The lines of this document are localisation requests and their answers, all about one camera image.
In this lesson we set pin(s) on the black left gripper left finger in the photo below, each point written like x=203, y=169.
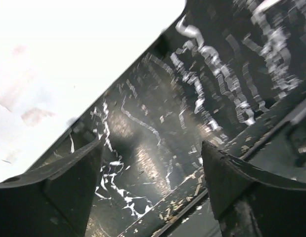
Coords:
x=53, y=200

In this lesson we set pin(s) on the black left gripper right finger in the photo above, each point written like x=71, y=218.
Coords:
x=250, y=202

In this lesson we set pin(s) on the small white whiteboard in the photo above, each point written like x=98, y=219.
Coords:
x=57, y=57

